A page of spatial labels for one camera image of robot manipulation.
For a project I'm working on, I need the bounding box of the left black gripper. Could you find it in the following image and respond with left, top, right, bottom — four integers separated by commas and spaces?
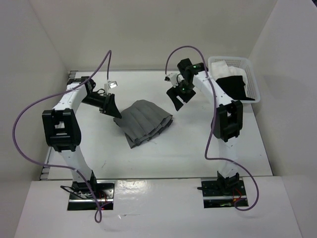
81, 92, 122, 119

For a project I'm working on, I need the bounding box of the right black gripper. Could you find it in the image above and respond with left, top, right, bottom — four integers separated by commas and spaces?
166, 80, 196, 111

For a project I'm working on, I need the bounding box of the grey skirt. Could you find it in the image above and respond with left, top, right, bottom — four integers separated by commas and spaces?
113, 100, 173, 149

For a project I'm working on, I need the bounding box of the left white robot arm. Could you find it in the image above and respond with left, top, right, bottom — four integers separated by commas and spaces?
42, 76, 122, 198

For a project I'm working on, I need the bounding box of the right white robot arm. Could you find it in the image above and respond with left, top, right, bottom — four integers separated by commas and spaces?
165, 58, 243, 195

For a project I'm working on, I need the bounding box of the white skirt in basket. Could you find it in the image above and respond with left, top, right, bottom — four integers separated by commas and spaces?
209, 60, 248, 88

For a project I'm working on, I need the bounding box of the black folded skirt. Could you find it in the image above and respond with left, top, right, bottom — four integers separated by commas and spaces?
216, 75, 255, 101

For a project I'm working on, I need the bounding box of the white plastic basket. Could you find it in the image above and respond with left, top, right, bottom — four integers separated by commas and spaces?
208, 56, 261, 104

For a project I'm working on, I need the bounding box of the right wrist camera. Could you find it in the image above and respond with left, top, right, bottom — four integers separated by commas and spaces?
164, 73, 180, 87

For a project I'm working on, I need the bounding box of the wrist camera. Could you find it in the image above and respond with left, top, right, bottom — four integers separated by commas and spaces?
104, 81, 117, 94
164, 73, 180, 87

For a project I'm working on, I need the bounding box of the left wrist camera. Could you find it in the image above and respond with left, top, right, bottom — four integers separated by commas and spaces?
104, 81, 117, 94

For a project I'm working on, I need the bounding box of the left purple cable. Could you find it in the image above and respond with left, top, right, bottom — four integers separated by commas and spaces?
12, 50, 112, 224

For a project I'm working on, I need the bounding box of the purple cable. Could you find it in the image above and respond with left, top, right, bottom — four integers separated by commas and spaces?
164, 45, 261, 211
12, 50, 112, 224

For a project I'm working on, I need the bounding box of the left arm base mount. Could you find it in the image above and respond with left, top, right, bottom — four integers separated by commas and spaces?
60, 180, 115, 211

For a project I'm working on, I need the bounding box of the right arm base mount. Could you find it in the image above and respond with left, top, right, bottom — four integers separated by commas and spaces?
197, 178, 249, 208

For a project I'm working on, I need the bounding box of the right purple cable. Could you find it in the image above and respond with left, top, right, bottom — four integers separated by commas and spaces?
164, 45, 261, 211

